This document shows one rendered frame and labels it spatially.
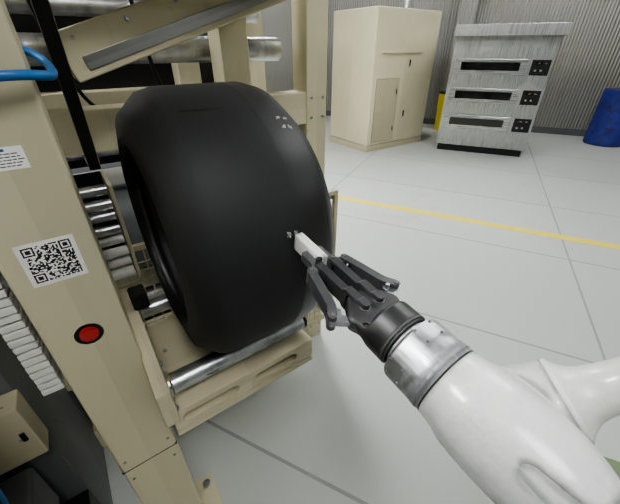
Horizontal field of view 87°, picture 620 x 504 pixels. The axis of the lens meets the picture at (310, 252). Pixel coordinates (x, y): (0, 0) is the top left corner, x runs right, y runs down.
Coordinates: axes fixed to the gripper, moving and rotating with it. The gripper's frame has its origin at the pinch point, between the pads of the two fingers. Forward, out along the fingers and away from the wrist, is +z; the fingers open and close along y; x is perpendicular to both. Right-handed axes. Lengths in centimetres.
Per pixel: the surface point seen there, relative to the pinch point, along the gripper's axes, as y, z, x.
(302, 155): -5.6, 11.7, -10.5
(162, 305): 19, 38, 38
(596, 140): -746, 140, 134
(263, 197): 4.0, 7.9, -6.9
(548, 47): -554, 208, 0
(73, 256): 30.8, 22.1, 4.3
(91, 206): 26, 60, 17
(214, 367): 15.0, 10.4, 33.8
